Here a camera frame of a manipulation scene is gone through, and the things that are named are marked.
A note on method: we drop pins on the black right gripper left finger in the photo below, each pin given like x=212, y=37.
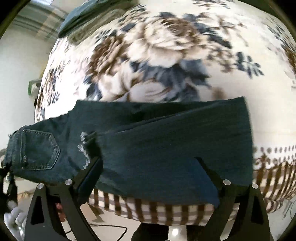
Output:
x=43, y=221

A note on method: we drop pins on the floral and checked bed blanket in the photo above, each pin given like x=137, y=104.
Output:
x=177, y=50

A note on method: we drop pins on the dark green folded towel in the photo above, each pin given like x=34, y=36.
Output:
x=86, y=12

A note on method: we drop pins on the white gloved hand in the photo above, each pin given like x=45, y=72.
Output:
x=15, y=220

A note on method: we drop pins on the dark blue denim jeans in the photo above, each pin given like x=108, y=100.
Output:
x=154, y=152

